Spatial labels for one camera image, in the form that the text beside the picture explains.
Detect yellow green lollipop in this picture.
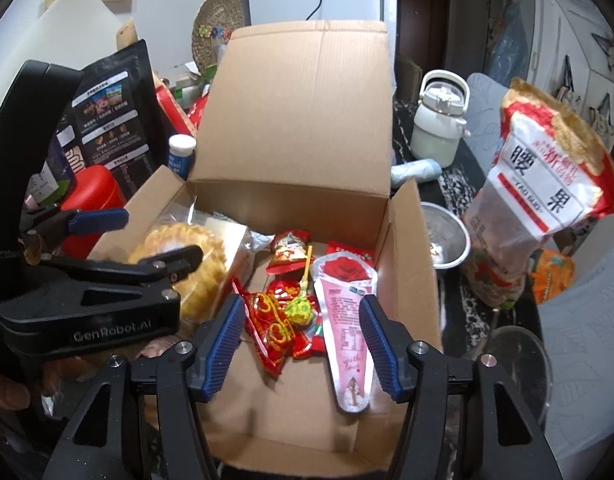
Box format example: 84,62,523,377
284,245,318,328

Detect white quilted cushion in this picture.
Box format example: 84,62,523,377
537,245,614,461

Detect orange snack packet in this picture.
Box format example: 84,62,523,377
529,247,576,306

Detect black stand-up pouch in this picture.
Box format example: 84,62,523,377
70,39,160,201

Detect round waffle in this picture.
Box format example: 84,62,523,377
128,210,253,323

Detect white kettle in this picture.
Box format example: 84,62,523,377
411,70,472,168

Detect brown door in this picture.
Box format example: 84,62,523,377
387,0,450,73

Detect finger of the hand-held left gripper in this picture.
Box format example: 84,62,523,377
20,207,131,252
40,244,204,289

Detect white foam board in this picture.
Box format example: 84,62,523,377
34,0,123,96

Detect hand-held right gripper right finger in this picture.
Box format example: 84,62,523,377
358,294,562,480

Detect small red candy packet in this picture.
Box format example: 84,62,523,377
265,230,313,276

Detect large red gold snack packet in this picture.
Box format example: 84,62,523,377
232,277,328,376

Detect metal bowl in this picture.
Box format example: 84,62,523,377
419,201,472,271

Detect person's left hand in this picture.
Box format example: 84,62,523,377
0,337,175,411

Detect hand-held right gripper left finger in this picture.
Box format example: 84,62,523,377
40,292,248,480

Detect large cardboard box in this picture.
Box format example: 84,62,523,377
87,20,443,473

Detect hanging canvas tote bag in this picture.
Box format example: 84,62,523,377
557,55,575,106
589,92,614,136

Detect white fridge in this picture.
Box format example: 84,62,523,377
247,0,398,56

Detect light blue cloth roll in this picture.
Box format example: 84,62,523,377
391,158,440,188

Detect pink rose print packet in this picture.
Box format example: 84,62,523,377
311,254,378,413

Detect red plastic container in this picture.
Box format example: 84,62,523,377
60,165,128,261

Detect brown paper bag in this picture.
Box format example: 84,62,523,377
116,19,138,48

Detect blue white tube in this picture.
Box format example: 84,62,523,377
167,134,197,181

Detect clear glass mug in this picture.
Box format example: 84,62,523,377
489,305,555,426

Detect dark purple snack bag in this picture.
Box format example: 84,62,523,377
47,125,83,186

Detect round woven fan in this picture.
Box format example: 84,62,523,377
191,0,245,73

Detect red white nut bag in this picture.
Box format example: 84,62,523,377
461,77,614,308

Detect blue plastic bag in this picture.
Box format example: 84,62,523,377
492,0,530,81

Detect grey quilted cushion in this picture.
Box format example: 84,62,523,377
467,72,510,161

